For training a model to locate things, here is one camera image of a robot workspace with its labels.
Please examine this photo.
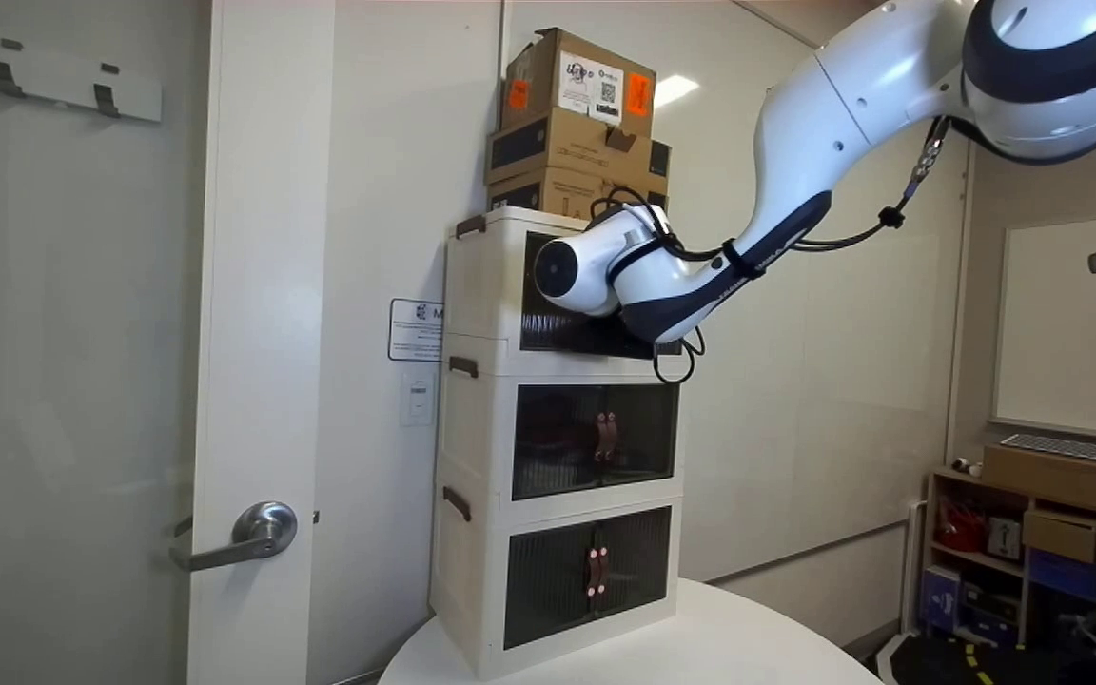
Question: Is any wall paper sign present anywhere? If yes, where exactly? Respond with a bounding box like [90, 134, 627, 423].
[390, 296, 447, 362]

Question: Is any wooden storage shelf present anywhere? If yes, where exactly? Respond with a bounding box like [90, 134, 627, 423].
[916, 467, 1096, 650]

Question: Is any white three-tier storage cabinet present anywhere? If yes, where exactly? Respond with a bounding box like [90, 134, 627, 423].
[432, 205, 693, 678]

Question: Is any cardboard box on shelf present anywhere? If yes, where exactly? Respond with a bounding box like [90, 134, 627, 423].
[978, 444, 1096, 509]

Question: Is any wall coat hook rack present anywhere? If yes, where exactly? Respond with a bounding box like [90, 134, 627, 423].
[0, 38, 163, 127]

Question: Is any silver lever door handle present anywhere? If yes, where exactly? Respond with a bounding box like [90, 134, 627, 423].
[181, 503, 296, 570]

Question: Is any upper cardboard box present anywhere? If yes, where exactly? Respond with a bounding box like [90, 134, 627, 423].
[498, 27, 656, 134]

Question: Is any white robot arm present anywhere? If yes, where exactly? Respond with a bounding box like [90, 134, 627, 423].
[534, 0, 1096, 342]

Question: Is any whiteboard on wall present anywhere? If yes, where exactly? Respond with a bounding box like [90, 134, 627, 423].
[994, 220, 1096, 437]

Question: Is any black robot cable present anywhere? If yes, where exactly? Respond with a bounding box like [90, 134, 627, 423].
[588, 115, 958, 389]

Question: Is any computer keyboard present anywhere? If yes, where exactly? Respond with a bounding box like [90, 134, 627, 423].
[996, 436, 1096, 463]

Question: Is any lower cardboard box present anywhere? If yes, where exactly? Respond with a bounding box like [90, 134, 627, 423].
[488, 115, 670, 219]

